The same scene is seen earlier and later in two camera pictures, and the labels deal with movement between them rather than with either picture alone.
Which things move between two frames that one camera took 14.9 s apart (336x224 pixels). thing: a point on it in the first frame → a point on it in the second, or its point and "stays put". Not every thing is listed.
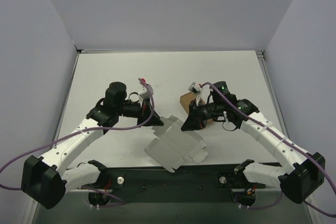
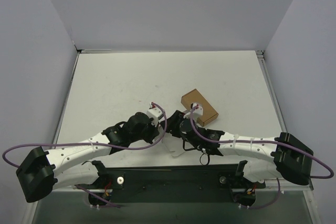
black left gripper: x=144 y=113 → x=153 y=133
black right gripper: x=197 y=115 → x=172 y=121
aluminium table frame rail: x=261 y=56 stays put
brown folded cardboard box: x=185 y=100 stays put
